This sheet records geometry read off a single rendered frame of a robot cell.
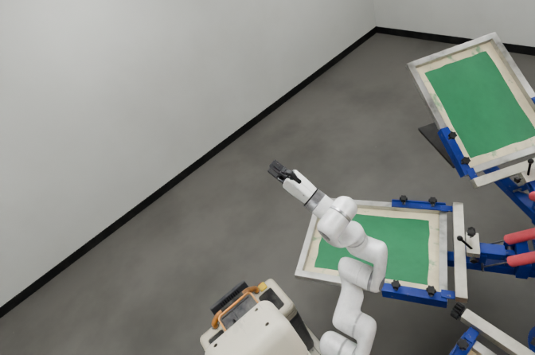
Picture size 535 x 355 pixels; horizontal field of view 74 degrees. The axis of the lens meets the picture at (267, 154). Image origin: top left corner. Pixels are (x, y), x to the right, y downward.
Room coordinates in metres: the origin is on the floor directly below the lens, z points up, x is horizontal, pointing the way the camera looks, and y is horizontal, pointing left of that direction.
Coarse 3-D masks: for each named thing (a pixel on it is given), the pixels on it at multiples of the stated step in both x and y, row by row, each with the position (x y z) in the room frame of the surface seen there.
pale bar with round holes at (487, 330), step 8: (464, 312) 0.61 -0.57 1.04; (472, 312) 0.60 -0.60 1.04; (464, 320) 0.59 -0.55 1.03; (472, 320) 0.57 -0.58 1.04; (480, 320) 0.56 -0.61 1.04; (480, 328) 0.53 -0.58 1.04; (488, 328) 0.52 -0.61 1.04; (496, 328) 0.51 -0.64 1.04; (488, 336) 0.50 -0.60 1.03; (496, 336) 0.48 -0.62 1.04; (504, 336) 0.47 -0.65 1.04; (496, 344) 0.46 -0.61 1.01; (504, 344) 0.45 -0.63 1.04; (512, 344) 0.44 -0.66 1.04; (520, 344) 0.43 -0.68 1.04; (512, 352) 0.41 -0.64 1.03; (520, 352) 0.40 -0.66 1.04; (528, 352) 0.39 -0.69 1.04
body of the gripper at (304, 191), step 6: (300, 174) 0.82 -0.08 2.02; (288, 180) 0.81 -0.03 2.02; (300, 180) 0.81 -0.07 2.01; (306, 180) 0.80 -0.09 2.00; (288, 186) 0.83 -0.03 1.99; (294, 186) 0.80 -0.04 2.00; (300, 186) 0.79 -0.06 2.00; (306, 186) 0.79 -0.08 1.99; (312, 186) 0.79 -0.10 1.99; (294, 192) 0.81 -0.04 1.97; (300, 192) 0.78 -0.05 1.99; (306, 192) 0.77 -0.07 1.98; (312, 192) 0.77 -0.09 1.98; (300, 198) 0.79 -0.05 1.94; (306, 198) 0.77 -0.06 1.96; (306, 204) 0.76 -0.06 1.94
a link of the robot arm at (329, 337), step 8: (328, 336) 0.56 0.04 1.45; (336, 336) 0.55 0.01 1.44; (320, 344) 0.55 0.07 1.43; (328, 344) 0.54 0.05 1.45; (336, 344) 0.53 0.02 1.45; (344, 344) 0.52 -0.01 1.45; (352, 344) 0.51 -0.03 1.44; (328, 352) 0.52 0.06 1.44; (336, 352) 0.50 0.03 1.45; (344, 352) 0.49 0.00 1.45; (352, 352) 0.48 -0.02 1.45
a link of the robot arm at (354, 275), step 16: (352, 272) 0.66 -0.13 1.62; (368, 272) 0.64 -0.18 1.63; (352, 288) 0.65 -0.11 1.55; (352, 304) 0.61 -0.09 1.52; (336, 320) 0.59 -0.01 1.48; (352, 320) 0.56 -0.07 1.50; (368, 320) 0.54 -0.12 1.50; (352, 336) 0.53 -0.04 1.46; (368, 336) 0.50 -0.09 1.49; (368, 352) 0.47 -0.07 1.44
